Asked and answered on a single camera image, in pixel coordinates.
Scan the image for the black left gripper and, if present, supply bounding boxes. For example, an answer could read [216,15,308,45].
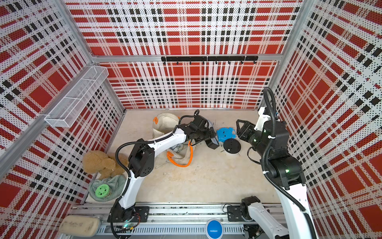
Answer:
[194,126,216,143]

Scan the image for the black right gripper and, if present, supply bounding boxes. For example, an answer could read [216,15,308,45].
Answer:
[237,119,269,160]

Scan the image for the bright blue round alarm clock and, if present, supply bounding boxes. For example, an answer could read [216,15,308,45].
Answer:
[217,127,236,143]

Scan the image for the white round clock black back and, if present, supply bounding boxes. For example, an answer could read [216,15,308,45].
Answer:
[223,138,241,154]

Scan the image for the beige canvas bag orange handles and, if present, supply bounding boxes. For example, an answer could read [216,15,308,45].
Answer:
[149,113,194,168]

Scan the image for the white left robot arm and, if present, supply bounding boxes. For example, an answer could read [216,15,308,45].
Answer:
[107,110,217,224]

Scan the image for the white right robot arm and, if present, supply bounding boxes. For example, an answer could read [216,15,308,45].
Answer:
[236,87,318,239]

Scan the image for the blue round button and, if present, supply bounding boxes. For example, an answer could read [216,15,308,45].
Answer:
[205,219,223,239]

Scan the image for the grey green cloth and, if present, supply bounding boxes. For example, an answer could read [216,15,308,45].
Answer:
[89,175,126,202]

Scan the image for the green round tape roll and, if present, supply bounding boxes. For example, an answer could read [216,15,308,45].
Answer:
[95,184,112,198]

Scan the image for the tan plush toy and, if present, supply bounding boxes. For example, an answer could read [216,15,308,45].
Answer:
[83,150,125,179]

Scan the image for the beige sponge block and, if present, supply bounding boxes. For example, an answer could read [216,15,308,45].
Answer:
[59,215,101,238]

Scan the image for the black wall hook rail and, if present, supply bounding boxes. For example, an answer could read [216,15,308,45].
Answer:
[161,55,259,64]

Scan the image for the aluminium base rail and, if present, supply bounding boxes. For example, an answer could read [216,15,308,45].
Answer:
[68,203,311,239]

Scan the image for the white wire mesh shelf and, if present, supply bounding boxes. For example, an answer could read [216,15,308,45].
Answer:
[45,66,108,128]

